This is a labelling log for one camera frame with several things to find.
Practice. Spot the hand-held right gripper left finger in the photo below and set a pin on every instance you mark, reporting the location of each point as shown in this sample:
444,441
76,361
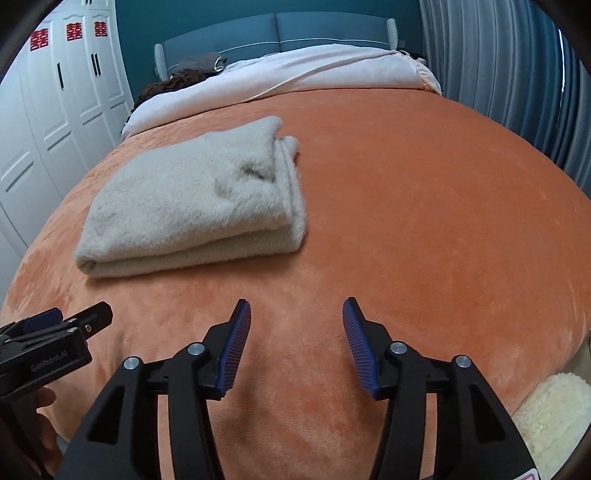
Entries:
235,350

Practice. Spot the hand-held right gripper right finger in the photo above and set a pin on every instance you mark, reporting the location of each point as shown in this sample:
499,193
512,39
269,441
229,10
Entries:
360,350

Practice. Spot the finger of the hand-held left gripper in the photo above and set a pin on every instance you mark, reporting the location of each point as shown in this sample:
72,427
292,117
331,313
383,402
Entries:
41,319
94,318

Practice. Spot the beige knit sweater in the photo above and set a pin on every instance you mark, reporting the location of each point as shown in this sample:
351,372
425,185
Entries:
184,203

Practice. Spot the person's left hand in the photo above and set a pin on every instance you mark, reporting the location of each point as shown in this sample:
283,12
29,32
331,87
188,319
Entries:
46,415

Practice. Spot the orange plush blanket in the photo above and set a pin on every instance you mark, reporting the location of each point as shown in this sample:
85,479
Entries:
415,207

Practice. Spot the white wardrobe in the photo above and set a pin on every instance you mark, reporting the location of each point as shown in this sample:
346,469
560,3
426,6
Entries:
46,138

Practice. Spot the cream fluffy coat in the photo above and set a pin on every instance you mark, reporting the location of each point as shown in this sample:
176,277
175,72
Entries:
554,406

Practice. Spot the dark brown garment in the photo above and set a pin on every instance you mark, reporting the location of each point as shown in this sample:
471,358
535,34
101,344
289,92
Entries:
161,87

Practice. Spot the grey garment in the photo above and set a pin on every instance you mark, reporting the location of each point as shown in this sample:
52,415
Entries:
198,64

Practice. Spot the red wardrobe sticker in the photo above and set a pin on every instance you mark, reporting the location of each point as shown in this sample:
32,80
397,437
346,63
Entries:
40,40
100,28
73,31

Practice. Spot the white duvet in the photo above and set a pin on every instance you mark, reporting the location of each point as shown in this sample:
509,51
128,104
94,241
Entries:
300,69

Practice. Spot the grey pleated curtain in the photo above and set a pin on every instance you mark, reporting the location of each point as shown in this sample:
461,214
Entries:
498,69

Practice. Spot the blue upholstered headboard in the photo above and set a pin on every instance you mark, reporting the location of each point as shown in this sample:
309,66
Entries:
323,30

